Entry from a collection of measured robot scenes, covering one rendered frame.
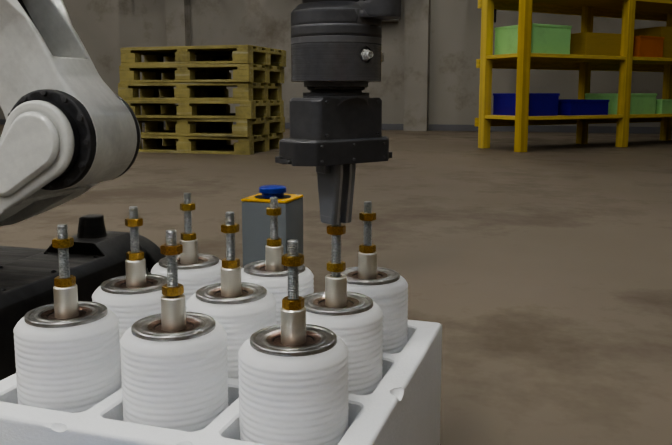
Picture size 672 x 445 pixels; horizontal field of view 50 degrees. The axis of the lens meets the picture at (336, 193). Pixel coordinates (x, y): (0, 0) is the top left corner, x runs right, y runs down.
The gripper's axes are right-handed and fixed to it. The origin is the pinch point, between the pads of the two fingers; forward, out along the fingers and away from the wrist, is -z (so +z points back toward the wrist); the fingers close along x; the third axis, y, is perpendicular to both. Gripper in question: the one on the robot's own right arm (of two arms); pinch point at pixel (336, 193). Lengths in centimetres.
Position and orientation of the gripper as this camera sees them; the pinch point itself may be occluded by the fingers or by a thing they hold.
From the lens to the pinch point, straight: 72.6
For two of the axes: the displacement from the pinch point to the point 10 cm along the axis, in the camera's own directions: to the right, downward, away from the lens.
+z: 0.0, -9.9, -1.3
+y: 6.3, 1.0, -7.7
